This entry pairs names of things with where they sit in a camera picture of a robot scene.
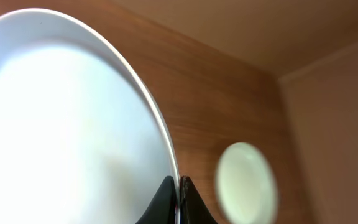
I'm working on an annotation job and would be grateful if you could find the light blue plate back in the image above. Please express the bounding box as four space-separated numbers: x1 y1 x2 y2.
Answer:
0 8 179 223

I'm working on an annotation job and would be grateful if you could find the light blue plate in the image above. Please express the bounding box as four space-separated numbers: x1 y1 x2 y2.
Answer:
0 8 179 223
215 142 278 224

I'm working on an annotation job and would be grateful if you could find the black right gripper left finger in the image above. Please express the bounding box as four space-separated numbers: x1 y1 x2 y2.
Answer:
136 176 177 224

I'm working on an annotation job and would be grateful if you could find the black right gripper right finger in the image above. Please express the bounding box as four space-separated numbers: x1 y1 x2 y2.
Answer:
180 176 218 224

